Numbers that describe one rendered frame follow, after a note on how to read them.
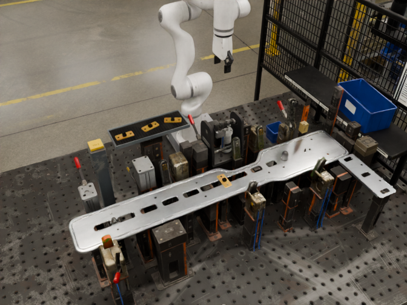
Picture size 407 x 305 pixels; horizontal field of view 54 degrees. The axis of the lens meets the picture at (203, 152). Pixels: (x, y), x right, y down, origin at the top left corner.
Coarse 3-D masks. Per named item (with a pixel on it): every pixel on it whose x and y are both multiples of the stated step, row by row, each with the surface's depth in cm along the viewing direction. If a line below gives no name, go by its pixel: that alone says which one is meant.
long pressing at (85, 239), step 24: (288, 144) 205; (312, 144) 205; (336, 144) 205; (216, 168) 191; (240, 168) 191; (264, 168) 191; (288, 168) 191; (312, 168) 192; (168, 192) 179; (216, 192) 179; (240, 192) 180; (96, 216) 169; (120, 216) 169; (144, 216) 169; (168, 216) 169; (72, 240) 161; (96, 240) 160
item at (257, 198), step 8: (248, 192) 173; (256, 192) 173; (248, 200) 175; (256, 200) 170; (264, 200) 170; (248, 208) 178; (256, 208) 171; (264, 208) 172; (248, 216) 181; (256, 216) 174; (248, 224) 184; (256, 224) 178; (248, 232) 186; (256, 232) 185; (240, 240) 196; (248, 240) 189; (256, 240) 189; (248, 248) 191; (256, 248) 192
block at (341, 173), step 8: (336, 168) 194; (336, 176) 191; (344, 176) 190; (336, 184) 192; (344, 184) 191; (336, 192) 194; (344, 192) 198; (336, 200) 200; (328, 208) 204; (336, 208) 204; (328, 216) 206; (336, 216) 207
